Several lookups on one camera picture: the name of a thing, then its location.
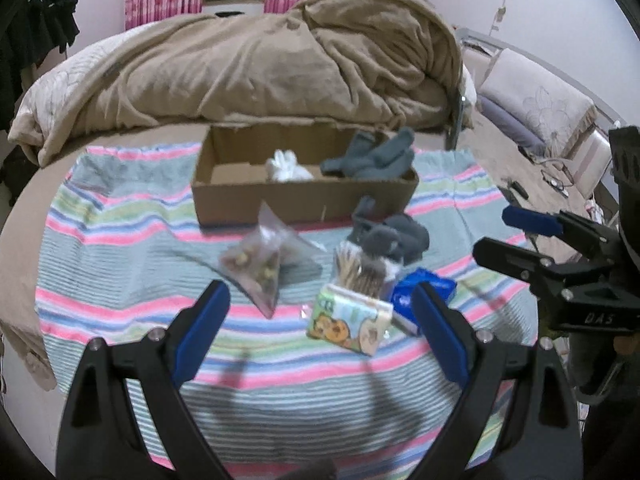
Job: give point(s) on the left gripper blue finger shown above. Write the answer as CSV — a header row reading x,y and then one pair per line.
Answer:
x,y
532,222

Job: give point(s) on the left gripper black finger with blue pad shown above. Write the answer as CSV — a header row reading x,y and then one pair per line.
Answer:
x,y
539,437
99,436

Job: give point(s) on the brown cardboard box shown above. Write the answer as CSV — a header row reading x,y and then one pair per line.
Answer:
x,y
230,179

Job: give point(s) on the striped colourful towel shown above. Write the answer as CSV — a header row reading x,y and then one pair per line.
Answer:
x,y
122,252

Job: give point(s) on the dark hanging clothes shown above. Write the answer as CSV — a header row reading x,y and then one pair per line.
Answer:
x,y
30,30

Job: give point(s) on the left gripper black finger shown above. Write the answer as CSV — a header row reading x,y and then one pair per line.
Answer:
x,y
510,260

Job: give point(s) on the grey blue pillow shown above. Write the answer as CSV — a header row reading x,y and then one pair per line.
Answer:
x,y
511,127

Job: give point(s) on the bag of cotton swabs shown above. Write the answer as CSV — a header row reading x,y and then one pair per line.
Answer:
x,y
359,272

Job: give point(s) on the beige embroidered pillow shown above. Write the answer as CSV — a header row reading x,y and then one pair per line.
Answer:
x,y
544,103

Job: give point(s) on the clear bag of snacks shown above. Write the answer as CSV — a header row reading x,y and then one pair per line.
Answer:
x,y
254,263

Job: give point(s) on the tan fleece blanket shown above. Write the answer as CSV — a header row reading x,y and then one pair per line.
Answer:
x,y
374,63

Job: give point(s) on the dark grey socks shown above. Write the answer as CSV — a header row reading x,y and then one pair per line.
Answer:
x,y
398,237

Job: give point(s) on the green cartoon tissue pack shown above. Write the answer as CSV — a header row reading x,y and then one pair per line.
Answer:
x,y
349,319

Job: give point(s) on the white socks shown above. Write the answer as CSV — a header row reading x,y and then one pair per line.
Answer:
x,y
284,167

